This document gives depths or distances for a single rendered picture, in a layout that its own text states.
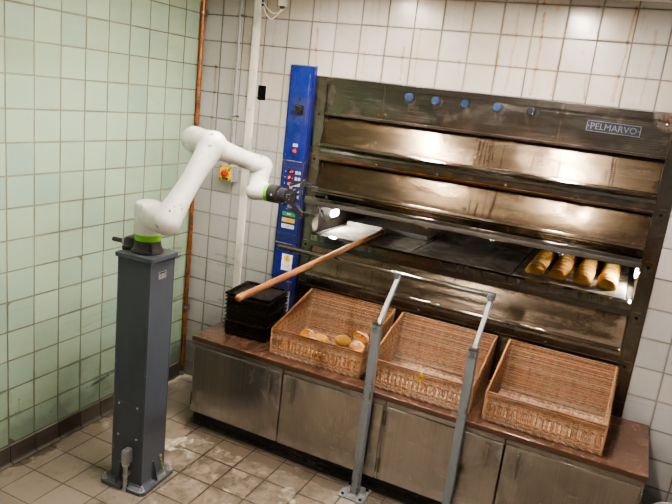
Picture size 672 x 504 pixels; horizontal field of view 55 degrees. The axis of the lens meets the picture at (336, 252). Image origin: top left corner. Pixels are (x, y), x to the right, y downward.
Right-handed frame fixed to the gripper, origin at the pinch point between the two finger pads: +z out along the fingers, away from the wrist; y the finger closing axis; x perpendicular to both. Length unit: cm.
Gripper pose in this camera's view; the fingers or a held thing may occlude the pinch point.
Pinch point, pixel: (315, 201)
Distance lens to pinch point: 324.4
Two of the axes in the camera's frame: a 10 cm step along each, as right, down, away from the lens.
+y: -1.1, 9.6, 2.4
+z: 9.0, 2.0, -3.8
